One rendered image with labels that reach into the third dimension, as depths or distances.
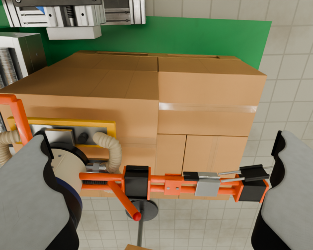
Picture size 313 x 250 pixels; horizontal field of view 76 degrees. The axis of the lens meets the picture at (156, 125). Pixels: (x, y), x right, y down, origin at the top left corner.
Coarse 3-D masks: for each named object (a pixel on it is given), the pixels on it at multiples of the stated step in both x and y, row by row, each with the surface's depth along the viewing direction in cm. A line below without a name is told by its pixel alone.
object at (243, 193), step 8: (240, 176) 62; (240, 184) 59; (248, 184) 59; (256, 184) 59; (264, 184) 60; (240, 192) 60; (248, 192) 60; (256, 192) 60; (264, 192) 60; (240, 200) 62; (248, 200) 62; (256, 200) 62
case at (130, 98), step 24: (48, 72) 97; (72, 72) 99; (96, 72) 101; (120, 72) 103; (144, 72) 106; (24, 96) 73; (48, 96) 73; (72, 96) 73; (96, 96) 74; (120, 96) 75; (144, 96) 76; (120, 120) 78; (144, 120) 78; (144, 144) 83; (120, 168) 90
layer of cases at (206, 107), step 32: (64, 64) 114; (96, 64) 116; (128, 64) 119; (160, 64) 122; (192, 64) 126; (224, 64) 129; (160, 96) 115; (192, 96) 115; (224, 96) 115; (256, 96) 115; (160, 128) 126; (192, 128) 126; (224, 128) 126; (160, 160) 138; (192, 160) 138; (224, 160) 138; (96, 192) 154; (160, 192) 154
